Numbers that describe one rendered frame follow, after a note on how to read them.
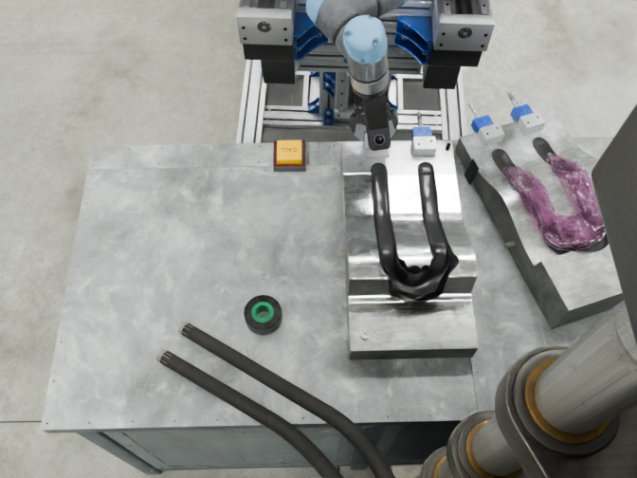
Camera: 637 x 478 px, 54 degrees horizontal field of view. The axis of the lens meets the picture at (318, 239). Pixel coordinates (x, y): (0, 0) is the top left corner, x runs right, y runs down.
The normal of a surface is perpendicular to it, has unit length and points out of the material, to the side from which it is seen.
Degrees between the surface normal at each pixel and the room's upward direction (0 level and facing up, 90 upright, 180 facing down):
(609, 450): 0
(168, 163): 0
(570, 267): 0
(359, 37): 12
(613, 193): 90
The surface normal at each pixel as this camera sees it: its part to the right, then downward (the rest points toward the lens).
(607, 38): 0.00, -0.47
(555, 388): -0.99, 0.15
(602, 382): -0.74, 0.59
